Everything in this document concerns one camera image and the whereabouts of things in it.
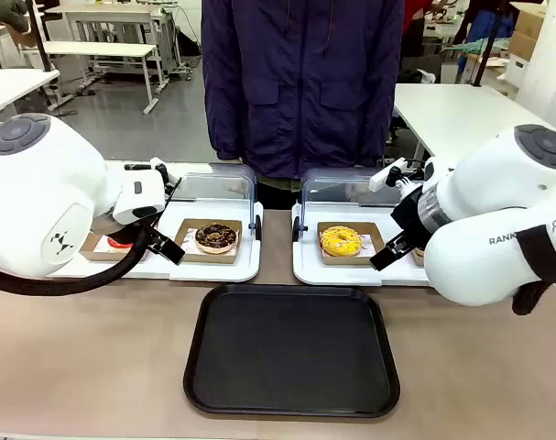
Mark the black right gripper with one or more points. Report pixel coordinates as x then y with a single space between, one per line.
410 213

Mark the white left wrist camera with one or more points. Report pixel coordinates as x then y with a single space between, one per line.
140 194

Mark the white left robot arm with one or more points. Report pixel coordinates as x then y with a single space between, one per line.
39 183

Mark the person in navy jacket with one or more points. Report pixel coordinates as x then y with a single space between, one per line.
300 87

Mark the clear display case lid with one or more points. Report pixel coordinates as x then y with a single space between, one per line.
332 188
213 185

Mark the black plastic serving tray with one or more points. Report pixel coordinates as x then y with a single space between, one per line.
291 348

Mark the dark trousers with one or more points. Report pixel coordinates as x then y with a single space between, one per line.
277 194

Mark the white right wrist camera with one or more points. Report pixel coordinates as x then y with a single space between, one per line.
387 176

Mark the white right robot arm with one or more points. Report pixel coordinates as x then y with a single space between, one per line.
488 192

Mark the person in red top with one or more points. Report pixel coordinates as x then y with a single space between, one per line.
415 18

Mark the red glazed donut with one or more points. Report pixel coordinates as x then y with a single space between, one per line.
117 244

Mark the white box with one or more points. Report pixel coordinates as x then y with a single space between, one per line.
515 73

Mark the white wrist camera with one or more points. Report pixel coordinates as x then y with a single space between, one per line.
140 194
387 176

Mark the white bench table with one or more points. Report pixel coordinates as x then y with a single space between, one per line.
99 49

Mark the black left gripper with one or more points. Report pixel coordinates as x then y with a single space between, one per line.
104 224

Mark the black pole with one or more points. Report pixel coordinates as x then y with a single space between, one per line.
488 46
38 36

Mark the yellow glazed donut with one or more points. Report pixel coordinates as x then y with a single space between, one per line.
341 241

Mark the chocolate sprinkled donut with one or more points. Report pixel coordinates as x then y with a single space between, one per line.
216 238

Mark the brown cardboard box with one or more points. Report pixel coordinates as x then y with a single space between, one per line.
527 27

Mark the white desk with frame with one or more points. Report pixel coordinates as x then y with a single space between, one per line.
122 18

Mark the white display case base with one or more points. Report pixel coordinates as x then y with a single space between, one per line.
312 275
245 268

